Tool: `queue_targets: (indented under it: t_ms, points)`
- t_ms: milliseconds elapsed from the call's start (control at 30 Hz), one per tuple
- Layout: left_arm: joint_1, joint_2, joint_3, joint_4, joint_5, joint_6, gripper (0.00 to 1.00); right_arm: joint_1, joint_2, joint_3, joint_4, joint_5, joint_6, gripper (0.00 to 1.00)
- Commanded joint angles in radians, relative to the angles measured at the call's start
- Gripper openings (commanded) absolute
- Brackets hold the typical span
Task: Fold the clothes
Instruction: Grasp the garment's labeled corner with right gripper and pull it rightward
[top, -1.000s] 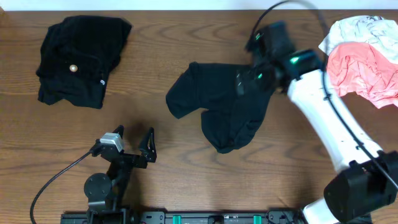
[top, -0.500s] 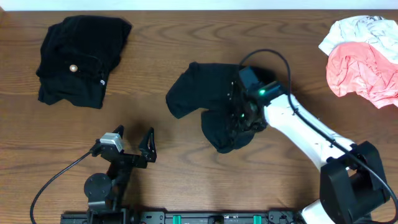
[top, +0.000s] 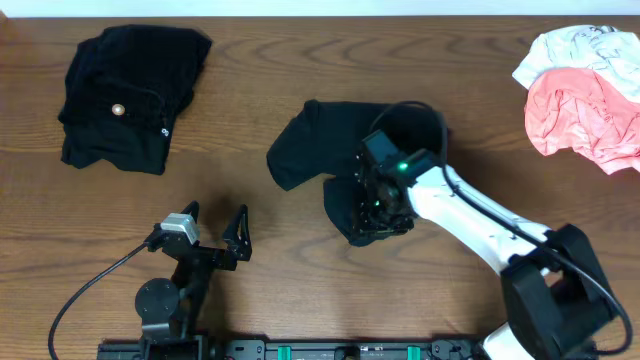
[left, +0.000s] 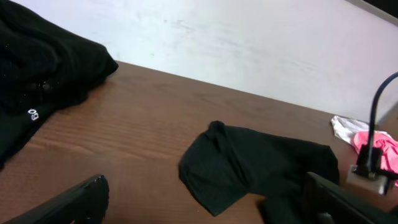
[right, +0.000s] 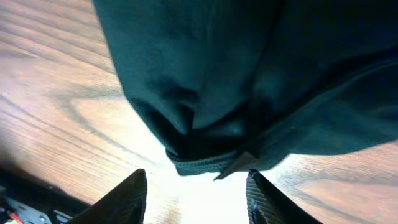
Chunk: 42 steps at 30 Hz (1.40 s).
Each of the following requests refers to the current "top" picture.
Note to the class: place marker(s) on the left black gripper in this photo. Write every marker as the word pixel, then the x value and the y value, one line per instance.
pixel 229 262

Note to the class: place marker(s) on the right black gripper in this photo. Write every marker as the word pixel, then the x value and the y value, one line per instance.
pixel 363 221

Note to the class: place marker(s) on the black t-shirt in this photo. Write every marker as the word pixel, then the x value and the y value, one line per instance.
pixel 325 138

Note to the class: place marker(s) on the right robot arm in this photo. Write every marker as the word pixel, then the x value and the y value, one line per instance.
pixel 555 292

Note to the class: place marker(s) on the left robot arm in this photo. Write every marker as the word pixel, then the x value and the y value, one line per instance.
pixel 169 307

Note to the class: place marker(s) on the folded black pants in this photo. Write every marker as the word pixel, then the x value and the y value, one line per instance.
pixel 124 91

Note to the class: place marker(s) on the coral pink t-shirt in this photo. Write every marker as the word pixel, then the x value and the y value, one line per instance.
pixel 578 109

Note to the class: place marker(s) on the white printed t-shirt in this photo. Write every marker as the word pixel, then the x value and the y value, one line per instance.
pixel 611 53

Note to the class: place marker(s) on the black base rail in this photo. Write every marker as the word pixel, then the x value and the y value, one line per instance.
pixel 300 350

